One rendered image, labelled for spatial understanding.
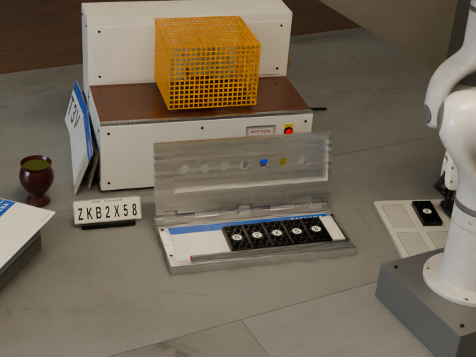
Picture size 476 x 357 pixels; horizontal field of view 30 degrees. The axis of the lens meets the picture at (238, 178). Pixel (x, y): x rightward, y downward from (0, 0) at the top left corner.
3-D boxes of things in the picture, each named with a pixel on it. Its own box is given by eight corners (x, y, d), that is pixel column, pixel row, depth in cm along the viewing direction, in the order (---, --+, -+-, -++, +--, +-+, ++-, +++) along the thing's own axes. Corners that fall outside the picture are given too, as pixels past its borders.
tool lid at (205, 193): (154, 144, 205) (152, 142, 206) (156, 222, 210) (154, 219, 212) (332, 132, 216) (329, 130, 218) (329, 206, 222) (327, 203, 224)
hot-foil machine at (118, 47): (100, 194, 225) (98, 54, 205) (81, 122, 258) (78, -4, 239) (375, 171, 244) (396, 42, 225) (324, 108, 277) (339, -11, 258)
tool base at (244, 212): (171, 275, 197) (171, 261, 195) (153, 224, 214) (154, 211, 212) (354, 255, 209) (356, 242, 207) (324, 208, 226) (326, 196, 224)
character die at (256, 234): (252, 252, 203) (253, 247, 203) (241, 228, 211) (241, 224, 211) (273, 250, 205) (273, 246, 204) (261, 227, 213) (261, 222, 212)
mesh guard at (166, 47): (168, 110, 221) (170, 47, 213) (153, 76, 238) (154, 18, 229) (256, 105, 227) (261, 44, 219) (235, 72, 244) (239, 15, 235)
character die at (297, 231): (292, 247, 206) (293, 243, 205) (280, 224, 214) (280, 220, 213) (312, 246, 207) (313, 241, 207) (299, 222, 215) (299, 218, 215)
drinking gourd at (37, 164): (16, 209, 216) (13, 169, 211) (25, 190, 223) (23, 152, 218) (51, 212, 216) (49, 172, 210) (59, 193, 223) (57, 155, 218)
